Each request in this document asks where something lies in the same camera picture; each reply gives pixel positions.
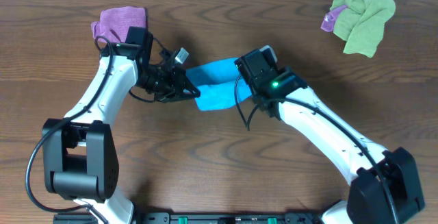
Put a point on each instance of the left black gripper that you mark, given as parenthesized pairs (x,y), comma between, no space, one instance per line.
(178,84)

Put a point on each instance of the blue microfiber cloth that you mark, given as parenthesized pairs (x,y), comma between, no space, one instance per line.
(216,81)

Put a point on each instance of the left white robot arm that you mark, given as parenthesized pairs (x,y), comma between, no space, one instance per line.
(79,154)

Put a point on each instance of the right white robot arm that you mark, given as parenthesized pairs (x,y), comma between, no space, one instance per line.
(384,185)

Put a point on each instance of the folded purple cloth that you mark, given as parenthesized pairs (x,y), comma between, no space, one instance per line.
(114,23)

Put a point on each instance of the small purple cloth under green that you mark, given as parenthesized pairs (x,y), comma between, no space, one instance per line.
(330,18)

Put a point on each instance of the green crumpled cloth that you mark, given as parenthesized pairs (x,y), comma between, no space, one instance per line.
(361,23)

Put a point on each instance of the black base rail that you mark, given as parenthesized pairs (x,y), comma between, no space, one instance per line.
(288,218)

